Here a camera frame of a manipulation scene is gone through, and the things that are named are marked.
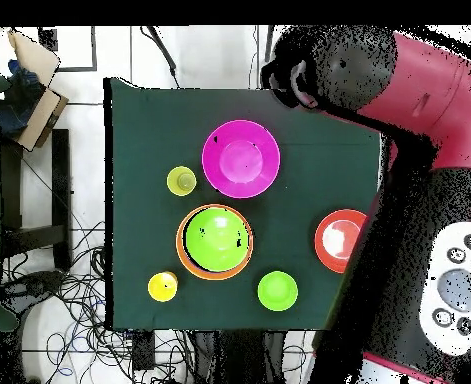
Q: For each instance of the large green plastic bowl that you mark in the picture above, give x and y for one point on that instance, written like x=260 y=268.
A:
x=217 y=240

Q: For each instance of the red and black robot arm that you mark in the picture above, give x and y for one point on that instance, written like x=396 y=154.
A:
x=419 y=100

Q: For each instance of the pink plastic bowl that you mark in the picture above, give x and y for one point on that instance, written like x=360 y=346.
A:
x=241 y=160

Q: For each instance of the pale yellow plastic cup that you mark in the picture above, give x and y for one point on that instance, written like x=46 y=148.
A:
x=181 y=180

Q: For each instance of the small green plastic bowl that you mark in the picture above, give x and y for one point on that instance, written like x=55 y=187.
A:
x=278 y=291

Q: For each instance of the red plastic bowl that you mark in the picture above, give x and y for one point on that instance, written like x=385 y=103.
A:
x=323 y=244

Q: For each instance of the orange-yellow plastic cup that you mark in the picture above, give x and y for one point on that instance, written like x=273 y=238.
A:
x=161 y=288

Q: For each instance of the dark green tablecloth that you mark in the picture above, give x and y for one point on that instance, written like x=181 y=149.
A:
x=159 y=120

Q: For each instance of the black power adapter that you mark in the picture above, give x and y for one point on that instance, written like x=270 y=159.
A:
x=144 y=352

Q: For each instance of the black tripod leg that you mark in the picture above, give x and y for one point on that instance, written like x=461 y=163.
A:
x=268 y=40
x=163 y=50

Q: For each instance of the black chair base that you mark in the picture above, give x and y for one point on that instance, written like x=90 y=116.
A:
x=35 y=286

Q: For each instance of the dark blue cloth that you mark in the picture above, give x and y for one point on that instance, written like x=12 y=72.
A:
x=17 y=104

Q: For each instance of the cardboard box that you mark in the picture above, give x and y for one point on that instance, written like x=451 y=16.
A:
x=35 y=56

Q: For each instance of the black stool frame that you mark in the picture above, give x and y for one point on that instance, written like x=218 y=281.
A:
x=61 y=180

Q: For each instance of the black metal frame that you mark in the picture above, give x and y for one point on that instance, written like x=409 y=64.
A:
x=49 y=40

